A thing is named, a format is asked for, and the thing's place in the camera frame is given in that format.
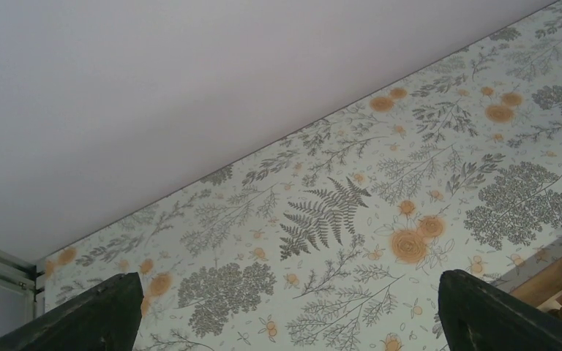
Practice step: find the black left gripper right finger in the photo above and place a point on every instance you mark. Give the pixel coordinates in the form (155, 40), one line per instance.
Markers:
(478, 316)

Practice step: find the wooden chessboard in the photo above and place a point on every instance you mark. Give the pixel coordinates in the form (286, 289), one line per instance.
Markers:
(544, 290)

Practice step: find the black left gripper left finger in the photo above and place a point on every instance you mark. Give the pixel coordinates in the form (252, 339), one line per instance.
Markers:
(105, 317)

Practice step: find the aluminium frame post left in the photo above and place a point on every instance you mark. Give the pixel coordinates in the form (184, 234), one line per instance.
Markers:
(19, 276)

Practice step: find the floral patterned table mat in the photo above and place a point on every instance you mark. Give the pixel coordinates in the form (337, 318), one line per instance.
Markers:
(334, 237)

